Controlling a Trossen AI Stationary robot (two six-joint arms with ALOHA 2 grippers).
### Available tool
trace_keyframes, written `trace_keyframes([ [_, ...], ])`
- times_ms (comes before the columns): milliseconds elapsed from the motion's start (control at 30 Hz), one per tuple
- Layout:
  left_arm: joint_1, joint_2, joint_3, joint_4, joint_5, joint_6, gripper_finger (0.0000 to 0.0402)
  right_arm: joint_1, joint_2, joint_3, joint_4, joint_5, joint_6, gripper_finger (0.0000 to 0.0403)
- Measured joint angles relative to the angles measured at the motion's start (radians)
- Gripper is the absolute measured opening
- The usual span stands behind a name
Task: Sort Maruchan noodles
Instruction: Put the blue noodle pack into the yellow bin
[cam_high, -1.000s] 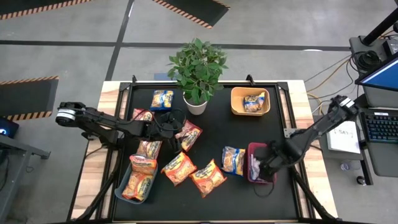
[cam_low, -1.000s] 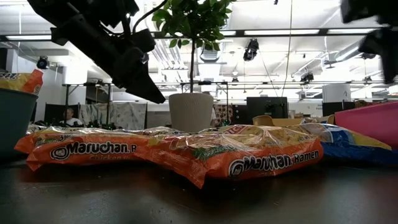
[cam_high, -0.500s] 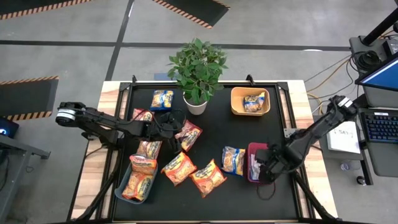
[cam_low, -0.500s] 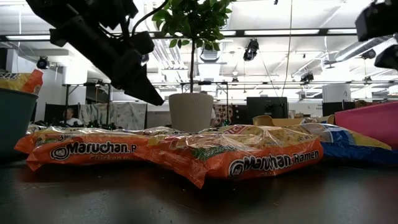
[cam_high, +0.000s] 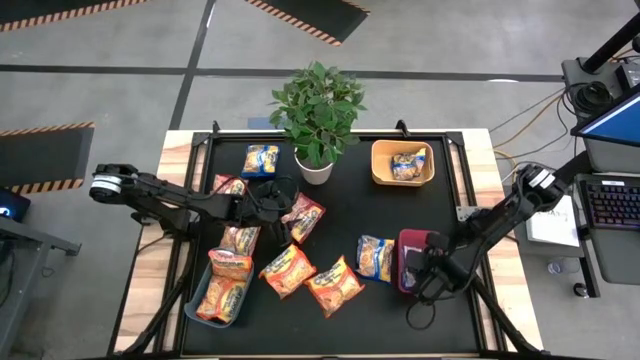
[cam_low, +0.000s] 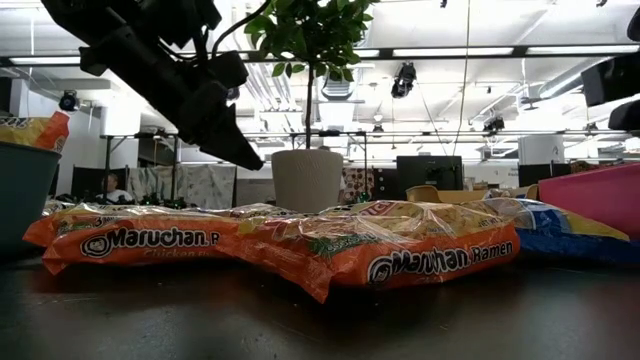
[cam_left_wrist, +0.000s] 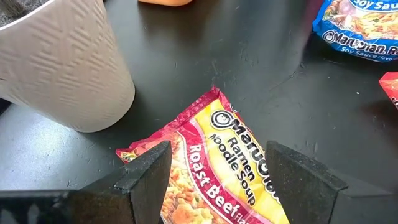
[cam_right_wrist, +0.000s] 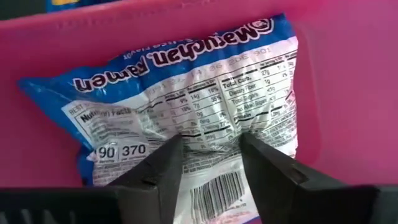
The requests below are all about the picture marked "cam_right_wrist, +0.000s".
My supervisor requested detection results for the pink plastic bin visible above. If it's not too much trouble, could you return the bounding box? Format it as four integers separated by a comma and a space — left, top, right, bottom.
0, 0, 398, 189

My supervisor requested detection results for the blue Maruchan ramen packet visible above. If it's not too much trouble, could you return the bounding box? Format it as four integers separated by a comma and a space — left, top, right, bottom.
17, 12, 299, 224
45, 0, 121, 14

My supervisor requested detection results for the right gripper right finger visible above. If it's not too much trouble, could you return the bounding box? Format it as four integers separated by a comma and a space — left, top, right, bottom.
239, 133, 382, 224

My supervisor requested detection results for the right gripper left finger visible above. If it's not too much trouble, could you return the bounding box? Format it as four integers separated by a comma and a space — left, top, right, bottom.
0, 134, 184, 224

